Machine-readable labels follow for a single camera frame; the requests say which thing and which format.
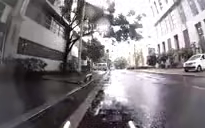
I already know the vehicle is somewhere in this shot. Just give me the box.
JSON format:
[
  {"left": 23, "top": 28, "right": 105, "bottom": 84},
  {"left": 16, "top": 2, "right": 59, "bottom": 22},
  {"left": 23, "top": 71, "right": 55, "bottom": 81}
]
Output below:
[{"left": 95, "top": 62, "right": 109, "bottom": 72}]

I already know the small tree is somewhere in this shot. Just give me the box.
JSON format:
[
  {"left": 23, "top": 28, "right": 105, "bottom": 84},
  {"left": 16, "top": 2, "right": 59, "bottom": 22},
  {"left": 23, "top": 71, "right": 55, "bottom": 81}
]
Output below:
[{"left": 113, "top": 56, "right": 130, "bottom": 70}]

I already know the pole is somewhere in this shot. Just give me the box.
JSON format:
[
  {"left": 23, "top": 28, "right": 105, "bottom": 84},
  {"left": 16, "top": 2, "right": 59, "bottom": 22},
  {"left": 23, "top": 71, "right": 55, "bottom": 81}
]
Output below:
[{"left": 77, "top": 0, "right": 87, "bottom": 73}]

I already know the large dark tree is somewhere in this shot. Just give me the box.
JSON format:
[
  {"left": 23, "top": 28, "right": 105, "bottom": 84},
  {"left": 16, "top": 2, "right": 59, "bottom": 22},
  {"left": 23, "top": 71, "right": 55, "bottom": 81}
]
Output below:
[{"left": 58, "top": 0, "right": 145, "bottom": 73}]

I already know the grey kerb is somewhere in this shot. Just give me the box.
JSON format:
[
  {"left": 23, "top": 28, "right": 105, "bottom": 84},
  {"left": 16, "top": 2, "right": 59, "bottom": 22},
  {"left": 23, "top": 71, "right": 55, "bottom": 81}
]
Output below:
[{"left": 9, "top": 70, "right": 110, "bottom": 128}]

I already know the wet grey asphalt road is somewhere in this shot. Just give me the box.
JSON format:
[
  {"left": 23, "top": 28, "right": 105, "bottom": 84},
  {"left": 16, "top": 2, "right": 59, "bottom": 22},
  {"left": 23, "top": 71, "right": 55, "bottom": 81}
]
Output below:
[{"left": 77, "top": 68, "right": 205, "bottom": 128}]

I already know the row of bushes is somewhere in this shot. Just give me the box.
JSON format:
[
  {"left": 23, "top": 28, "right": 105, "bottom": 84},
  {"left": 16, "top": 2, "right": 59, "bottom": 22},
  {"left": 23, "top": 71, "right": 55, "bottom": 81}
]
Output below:
[{"left": 146, "top": 46, "right": 198, "bottom": 70}]

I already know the robot's own part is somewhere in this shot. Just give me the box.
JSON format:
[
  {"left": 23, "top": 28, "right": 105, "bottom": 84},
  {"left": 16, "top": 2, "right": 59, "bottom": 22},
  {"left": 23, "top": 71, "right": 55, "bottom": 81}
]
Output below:
[
  {"left": 61, "top": 120, "right": 72, "bottom": 128},
  {"left": 127, "top": 120, "right": 137, "bottom": 128}
]

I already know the grey sidewalk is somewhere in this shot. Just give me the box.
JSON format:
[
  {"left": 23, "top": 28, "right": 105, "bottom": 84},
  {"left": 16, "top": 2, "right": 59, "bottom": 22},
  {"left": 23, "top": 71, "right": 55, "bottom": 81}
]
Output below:
[{"left": 129, "top": 67, "right": 205, "bottom": 80}]

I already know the low bush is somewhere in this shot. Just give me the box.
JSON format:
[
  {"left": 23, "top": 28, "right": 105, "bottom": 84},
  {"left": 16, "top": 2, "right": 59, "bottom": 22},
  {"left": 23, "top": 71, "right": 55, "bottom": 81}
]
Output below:
[{"left": 4, "top": 56, "right": 48, "bottom": 73}]

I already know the pale building with dark windows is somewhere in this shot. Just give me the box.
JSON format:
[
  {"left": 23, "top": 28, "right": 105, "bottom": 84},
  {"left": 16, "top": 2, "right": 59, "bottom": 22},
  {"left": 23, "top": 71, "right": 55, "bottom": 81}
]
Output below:
[{"left": 0, "top": 0, "right": 88, "bottom": 73}]

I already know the tall white building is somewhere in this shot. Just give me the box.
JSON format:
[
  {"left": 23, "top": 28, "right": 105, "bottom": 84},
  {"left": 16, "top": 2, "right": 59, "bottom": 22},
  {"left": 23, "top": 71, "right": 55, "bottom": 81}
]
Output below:
[{"left": 146, "top": 0, "right": 205, "bottom": 68}]

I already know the dark paved sidewalk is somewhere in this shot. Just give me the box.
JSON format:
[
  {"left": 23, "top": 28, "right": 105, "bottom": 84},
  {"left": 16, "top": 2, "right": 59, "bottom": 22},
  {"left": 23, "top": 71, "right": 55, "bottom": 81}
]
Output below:
[{"left": 0, "top": 70, "right": 97, "bottom": 128}]

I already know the white car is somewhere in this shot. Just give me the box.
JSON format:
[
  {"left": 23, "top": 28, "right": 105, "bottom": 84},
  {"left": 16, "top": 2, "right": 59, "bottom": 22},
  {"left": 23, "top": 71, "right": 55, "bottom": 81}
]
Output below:
[{"left": 182, "top": 52, "right": 205, "bottom": 73}]

